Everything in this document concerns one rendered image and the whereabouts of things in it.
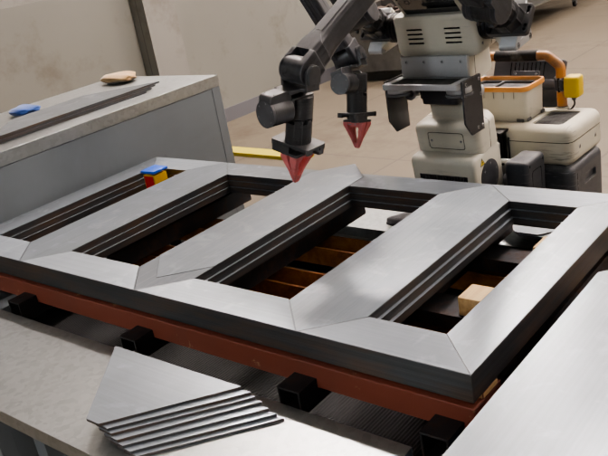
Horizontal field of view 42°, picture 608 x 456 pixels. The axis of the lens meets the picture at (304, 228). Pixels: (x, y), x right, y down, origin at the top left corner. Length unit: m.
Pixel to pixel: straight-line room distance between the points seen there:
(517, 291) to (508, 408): 0.32
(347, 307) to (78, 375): 0.58
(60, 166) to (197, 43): 4.29
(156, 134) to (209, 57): 4.08
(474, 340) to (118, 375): 0.67
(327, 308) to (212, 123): 1.58
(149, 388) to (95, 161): 1.25
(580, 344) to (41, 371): 1.06
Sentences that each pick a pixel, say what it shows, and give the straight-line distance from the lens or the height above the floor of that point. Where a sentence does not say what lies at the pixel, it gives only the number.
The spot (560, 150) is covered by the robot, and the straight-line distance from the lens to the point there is 2.52.
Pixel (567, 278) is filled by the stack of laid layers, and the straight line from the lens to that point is 1.49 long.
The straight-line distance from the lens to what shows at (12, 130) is 2.56.
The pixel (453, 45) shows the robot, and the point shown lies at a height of 1.12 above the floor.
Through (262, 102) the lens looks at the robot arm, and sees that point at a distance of 1.61.
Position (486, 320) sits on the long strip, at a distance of 1.33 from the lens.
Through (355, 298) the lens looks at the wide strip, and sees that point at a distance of 1.45.
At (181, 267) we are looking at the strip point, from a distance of 1.73.
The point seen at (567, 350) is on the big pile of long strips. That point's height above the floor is 0.85.
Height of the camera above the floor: 1.52
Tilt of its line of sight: 21 degrees down
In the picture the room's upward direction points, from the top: 10 degrees counter-clockwise
